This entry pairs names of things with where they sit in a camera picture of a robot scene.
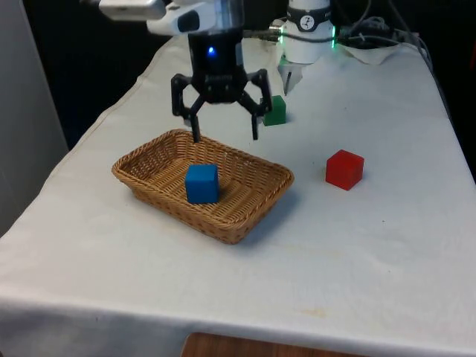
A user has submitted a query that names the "grey cable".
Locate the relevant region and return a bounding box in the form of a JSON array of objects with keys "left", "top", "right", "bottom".
[{"left": 386, "top": 0, "right": 437, "bottom": 71}]

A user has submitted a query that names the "green cube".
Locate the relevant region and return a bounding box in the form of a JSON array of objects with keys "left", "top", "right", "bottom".
[{"left": 261, "top": 94, "right": 288, "bottom": 127}]

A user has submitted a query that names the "red cube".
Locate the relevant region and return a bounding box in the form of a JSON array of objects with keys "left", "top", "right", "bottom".
[{"left": 324, "top": 149, "right": 366, "bottom": 192}]

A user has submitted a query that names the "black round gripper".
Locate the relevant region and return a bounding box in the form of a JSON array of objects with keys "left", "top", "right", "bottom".
[{"left": 170, "top": 26, "right": 275, "bottom": 144}]

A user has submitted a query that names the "wicker basket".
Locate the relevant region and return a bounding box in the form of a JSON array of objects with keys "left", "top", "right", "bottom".
[{"left": 111, "top": 128, "right": 296, "bottom": 245}]

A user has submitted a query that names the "blue cube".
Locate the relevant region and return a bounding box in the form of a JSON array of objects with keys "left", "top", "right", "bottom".
[{"left": 184, "top": 163, "right": 220, "bottom": 205}]

